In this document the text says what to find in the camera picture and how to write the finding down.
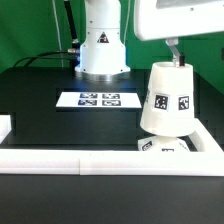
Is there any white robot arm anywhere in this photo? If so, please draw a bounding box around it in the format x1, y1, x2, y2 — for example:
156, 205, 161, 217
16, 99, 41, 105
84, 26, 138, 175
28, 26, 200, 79
75, 0, 224, 81

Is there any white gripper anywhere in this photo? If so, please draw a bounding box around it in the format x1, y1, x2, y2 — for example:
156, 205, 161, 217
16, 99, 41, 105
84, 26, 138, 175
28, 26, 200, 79
134, 0, 224, 66

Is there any white U-shaped fence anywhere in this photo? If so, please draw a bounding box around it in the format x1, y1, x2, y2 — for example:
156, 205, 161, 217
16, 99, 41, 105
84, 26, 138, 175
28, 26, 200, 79
0, 114, 224, 177

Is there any grey hanging cable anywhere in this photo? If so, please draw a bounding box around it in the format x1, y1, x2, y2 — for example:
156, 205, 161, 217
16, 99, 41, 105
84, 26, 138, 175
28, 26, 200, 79
51, 0, 65, 69

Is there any black cable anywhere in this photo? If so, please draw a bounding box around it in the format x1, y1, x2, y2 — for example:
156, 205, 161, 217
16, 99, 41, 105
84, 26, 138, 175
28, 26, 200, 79
13, 48, 81, 68

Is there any white lamp shade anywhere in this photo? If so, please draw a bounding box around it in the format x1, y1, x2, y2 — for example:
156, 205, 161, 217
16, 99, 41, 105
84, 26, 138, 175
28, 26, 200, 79
140, 62, 194, 137

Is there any white lamp base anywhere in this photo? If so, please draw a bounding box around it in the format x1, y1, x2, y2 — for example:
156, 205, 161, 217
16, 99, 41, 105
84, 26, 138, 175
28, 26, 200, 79
138, 135, 189, 152

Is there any white tag plate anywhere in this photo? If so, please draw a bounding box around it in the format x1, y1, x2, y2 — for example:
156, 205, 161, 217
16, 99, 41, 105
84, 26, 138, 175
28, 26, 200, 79
56, 92, 141, 108

